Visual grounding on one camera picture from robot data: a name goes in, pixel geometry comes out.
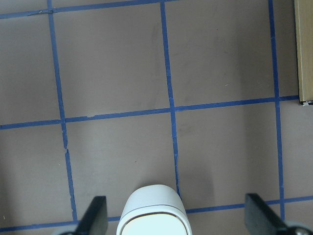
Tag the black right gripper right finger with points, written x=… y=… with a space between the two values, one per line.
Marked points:
x=260 y=219

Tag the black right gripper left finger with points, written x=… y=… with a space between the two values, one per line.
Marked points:
x=95 y=219

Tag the white trash can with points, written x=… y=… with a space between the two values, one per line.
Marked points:
x=154 y=210

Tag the light wooden furniture panel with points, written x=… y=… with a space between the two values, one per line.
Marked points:
x=303 y=10

